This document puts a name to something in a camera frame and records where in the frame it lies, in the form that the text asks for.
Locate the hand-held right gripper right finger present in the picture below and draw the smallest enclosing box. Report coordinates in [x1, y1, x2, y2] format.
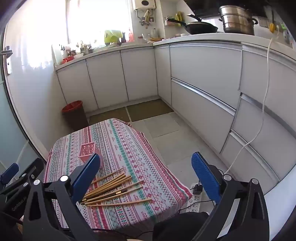
[191, 152, 270, 241]

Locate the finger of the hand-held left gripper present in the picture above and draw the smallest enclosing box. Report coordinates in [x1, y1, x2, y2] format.
[0, 158, 45, 201]
[0, 163, 19, 189]

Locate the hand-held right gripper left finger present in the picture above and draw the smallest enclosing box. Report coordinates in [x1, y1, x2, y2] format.
[23, 153, 102, 241]

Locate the set of wooden chopsticks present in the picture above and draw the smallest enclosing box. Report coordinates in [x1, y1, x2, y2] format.
[80, 168, 152, 207]

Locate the pink chopstick holder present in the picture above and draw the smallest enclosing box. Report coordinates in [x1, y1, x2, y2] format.
[77, 142, 102, 171]

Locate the white power strip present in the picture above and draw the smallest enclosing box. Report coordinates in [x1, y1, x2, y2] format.
[185, 183, 204, 212]

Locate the frosted glass door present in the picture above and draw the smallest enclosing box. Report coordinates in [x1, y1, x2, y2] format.
[0, 23, 49, 176]

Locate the person's dark trouser leg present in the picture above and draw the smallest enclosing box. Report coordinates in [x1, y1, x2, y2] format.
[152, 211, 210, 241]

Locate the patterned striped tablecloth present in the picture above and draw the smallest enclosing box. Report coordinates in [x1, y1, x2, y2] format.
[43, 118, 193, 232]

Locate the red trash bin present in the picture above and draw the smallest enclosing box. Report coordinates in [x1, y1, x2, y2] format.
[62, 100, 89, 131]

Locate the brown floor mat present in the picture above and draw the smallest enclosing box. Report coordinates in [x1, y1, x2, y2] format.
[126, 99, 174, 122]
[88, 107, 131, 126]

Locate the white door kitchen cabinet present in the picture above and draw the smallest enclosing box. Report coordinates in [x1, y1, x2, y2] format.
[55, 45, 160, 112]

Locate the white drawer kitchen cabinet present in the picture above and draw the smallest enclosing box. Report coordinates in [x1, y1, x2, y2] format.
[154, 39, 296, 195]

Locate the white kitchen countertop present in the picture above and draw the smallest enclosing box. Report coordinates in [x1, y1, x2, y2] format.
[54, 32, 296, 70]

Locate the black wok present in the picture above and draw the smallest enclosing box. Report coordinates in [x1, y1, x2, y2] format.
[166, 14, 218, 35]

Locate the bright window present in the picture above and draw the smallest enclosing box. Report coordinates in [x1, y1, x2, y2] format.
[67, 0, 133, 47]

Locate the stainless steel steamer pot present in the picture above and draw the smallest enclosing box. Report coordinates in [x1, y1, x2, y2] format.
[218, 5, 259, 36]

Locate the white water heater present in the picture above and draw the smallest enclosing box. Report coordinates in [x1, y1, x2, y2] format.
[132, 0, 156, 11]

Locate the black cable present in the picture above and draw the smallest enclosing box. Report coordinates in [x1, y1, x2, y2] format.
[179, 199, 216, 212]

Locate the silver door handle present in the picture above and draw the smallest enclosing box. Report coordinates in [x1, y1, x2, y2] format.
[1, 46, 12, 75]

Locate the white power cable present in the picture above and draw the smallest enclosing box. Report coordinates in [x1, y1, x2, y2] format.
[224, 38, 274, 174]

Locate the wall shelf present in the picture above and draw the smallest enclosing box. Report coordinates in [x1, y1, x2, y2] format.
[164, 16, 183, 27]

